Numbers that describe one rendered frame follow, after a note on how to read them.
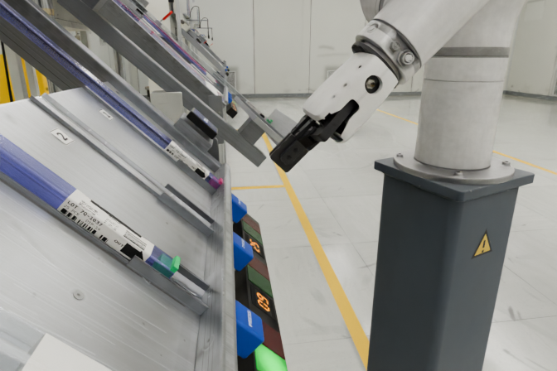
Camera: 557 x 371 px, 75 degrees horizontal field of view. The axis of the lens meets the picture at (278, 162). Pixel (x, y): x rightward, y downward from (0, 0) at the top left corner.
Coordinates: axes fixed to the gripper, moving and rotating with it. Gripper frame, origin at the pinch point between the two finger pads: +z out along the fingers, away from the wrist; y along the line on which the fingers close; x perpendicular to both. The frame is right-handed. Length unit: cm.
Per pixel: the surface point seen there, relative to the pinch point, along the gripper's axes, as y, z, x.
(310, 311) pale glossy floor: 63, 41, -68
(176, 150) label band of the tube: -0.7, 9.0, 10.5
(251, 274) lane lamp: -10.8, 11.2, -3.2
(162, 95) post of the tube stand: 29.5, 11.0, 17.3
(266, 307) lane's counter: -14.8, 11.2, -4.8
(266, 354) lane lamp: -21.0, 11.2, -3.9
